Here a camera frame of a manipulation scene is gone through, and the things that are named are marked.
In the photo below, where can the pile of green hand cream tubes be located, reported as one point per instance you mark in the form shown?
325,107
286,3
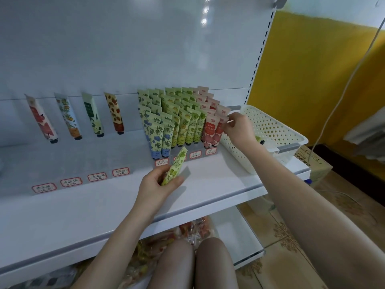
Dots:
259,139

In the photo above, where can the white metal shelf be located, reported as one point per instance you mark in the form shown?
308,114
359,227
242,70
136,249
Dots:
78,210

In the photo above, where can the pale green hand cream tube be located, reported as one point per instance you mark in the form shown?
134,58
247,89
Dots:
176,164

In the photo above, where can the person's leg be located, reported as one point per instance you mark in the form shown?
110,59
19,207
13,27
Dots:
173,268
215,268

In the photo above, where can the row of hand cream tubes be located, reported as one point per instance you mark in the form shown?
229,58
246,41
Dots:
114,111

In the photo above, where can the person's right leg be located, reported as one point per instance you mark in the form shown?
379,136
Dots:
215,268

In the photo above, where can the person's right hand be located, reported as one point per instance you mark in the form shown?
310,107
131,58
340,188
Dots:
242,132

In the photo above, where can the person's left hand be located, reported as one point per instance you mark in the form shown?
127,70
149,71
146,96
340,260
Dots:
153,195

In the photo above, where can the pile of snack packets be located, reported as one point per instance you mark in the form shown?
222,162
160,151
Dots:
186,231

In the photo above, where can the person's right forearm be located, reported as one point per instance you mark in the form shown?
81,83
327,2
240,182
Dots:
319,213

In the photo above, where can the person's left leg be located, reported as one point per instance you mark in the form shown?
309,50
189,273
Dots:
173,268

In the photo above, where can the clear divider tray with labels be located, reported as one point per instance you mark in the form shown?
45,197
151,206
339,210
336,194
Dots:
44,187

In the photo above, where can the small brown cardboard box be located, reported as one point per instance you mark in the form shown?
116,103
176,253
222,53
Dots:
314,164

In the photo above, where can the white perforated plastic basket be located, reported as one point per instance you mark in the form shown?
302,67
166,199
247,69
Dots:
283,132

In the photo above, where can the person's left forearm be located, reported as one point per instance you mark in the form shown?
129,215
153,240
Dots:
117,249

